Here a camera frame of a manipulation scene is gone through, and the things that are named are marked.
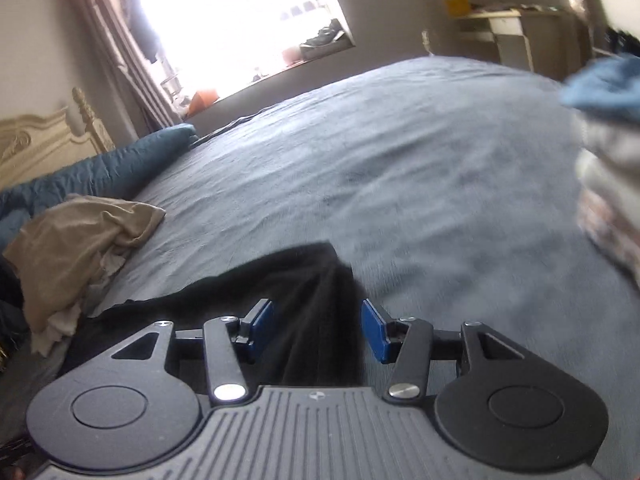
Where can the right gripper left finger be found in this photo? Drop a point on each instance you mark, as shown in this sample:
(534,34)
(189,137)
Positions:
(228,342)

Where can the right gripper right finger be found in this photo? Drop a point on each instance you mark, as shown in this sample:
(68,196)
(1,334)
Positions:
(404,343)

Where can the black t-shirt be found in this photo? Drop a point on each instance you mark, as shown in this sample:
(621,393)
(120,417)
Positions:
(315,335)

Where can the beige clothes pile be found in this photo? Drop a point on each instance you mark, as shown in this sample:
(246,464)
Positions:
(67,256)

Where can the clothes on window sill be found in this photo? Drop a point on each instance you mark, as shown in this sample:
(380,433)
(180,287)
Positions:
(331,39)

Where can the folded clothes stack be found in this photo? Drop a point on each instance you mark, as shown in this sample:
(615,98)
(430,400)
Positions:
(604,99)

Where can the dark clothes hanging by window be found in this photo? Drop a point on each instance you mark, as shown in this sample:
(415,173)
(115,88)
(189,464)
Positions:
(140,29)

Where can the grey bed blanket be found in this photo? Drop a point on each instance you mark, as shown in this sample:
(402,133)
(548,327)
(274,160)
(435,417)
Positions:
(448,186)

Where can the blue duvet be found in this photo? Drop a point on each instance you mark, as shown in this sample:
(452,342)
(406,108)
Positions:
(121,173)

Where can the orange item on sill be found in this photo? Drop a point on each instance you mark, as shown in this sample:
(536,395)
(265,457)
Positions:
(202,100)

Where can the grey curtain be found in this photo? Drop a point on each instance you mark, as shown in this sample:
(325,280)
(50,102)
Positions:
(125,62)

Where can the cream carved headboard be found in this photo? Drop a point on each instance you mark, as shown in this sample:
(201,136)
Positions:
(33,146)

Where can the white low cabinet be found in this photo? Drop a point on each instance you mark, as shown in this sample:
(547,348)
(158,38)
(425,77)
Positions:
(553,43)

